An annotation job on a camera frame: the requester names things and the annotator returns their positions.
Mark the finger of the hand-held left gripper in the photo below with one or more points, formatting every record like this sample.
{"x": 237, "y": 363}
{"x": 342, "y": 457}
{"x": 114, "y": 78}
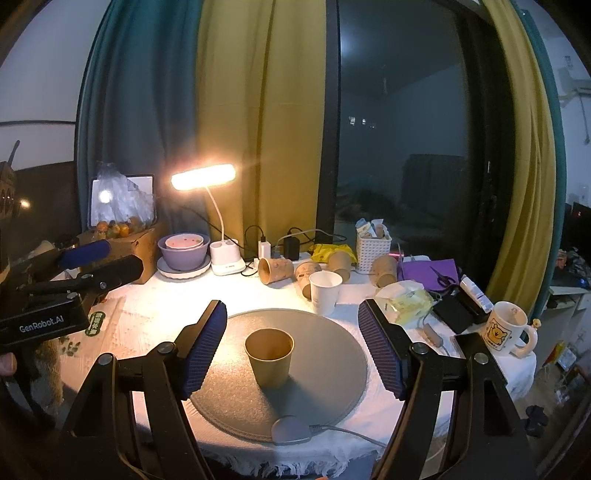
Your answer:
{"x": 87, "y": 253}
{"x": 115, "y": 272}

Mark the white desk lamp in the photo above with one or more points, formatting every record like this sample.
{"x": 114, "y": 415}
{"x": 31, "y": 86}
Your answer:
{"x": 225, "y": 261}

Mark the cardboard box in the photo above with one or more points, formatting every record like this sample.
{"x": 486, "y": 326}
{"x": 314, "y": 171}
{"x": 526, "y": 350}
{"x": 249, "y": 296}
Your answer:
{"x": 127, "y": 249}

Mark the white paper cup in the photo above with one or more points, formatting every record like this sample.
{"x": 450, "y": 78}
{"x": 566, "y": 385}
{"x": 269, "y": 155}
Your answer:
{"x": 324, "y": 293}

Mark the black scissors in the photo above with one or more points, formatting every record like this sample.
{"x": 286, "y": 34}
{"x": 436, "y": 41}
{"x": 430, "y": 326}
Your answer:
{"x": 444, "y": 278}

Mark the purple bowl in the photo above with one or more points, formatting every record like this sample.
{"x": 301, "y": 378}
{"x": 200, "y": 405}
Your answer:
{"x": 183, "y": 254}

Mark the white charger plug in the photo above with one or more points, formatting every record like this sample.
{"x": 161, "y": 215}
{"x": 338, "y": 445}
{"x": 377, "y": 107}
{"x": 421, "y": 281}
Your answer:
{"x": 264, "y": 249}

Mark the white cartoon mug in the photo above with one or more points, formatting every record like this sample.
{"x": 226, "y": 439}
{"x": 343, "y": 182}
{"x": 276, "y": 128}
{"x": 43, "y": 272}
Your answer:
{"x": 504, "y": 330}

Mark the white plate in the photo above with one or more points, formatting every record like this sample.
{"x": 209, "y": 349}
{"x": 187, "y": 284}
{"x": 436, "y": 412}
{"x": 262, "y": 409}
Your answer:
{"x": 182, "y": 273}

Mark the green sticker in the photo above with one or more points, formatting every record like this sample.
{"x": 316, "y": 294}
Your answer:
{"x": 98, "y": 321}

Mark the white tube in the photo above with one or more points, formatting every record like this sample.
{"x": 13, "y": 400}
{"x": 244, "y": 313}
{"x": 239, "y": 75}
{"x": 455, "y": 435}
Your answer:
{"x": 475, "y": 293}

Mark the small round grey device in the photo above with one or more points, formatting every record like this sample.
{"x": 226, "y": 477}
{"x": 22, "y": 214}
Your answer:
{"x": 291, "y": 430}

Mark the white plastic basket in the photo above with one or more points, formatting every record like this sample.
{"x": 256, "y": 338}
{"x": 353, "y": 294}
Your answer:
{"x": 373, "y": 251}

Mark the yellow cloth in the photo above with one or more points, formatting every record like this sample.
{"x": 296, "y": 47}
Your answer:
{"x": 328, "y": 250}

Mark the tissue packet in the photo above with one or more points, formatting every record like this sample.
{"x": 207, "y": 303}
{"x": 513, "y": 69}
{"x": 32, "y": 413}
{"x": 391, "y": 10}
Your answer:
{"x": 406, "y": 302}

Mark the teal curtain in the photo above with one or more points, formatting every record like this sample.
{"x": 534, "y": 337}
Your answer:
{"x": 134, "y": 115}

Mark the plastic bag of fruit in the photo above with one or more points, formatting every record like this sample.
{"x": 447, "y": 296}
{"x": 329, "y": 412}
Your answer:
{"x": 121, "y": 207}

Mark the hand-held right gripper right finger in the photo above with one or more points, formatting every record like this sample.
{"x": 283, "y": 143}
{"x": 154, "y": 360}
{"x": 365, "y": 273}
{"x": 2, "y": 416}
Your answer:
{"x": 383, "y": 355}

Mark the purple pouch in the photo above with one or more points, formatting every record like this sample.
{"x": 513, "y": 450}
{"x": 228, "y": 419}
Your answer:
{"x": 427, "y": 271}

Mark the white air conditioner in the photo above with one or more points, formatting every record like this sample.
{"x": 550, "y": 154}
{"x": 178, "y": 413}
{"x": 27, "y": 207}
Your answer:
{"x": 577, "y": 79}

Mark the brown paper cup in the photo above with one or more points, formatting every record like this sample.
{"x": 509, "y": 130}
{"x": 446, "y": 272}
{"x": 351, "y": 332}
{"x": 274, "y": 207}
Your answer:
{"x": 340, "y": 265}
{"x": 268, "y": 357}
{"x": 306, "y": 276}
{"x": 385, "y": 271}
{"x": 275, "y": 269}

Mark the black charger plug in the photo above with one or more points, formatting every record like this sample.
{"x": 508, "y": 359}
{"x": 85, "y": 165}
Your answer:
{"x": 291, "y": 248}

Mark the black wallet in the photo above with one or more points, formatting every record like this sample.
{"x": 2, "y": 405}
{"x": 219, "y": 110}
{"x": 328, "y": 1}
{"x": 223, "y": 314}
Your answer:
{"x": 455, "y": 311}

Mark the yellow curtain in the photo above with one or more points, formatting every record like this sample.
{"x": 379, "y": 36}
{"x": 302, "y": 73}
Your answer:
{"x": 521, "y": 161}
{"x": 258, "y": 115}

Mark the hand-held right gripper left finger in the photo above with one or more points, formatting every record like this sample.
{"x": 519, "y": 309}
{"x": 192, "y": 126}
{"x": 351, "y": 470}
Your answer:
{"x": 203, "y": 350}

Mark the grey round mat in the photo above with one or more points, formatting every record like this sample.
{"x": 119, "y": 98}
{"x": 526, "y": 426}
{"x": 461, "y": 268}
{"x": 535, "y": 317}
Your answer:
{"x": 318, "y": 369}

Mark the person's left hand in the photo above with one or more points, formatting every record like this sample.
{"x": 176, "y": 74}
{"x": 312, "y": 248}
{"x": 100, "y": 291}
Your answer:
{"x": 6, "y": 364}

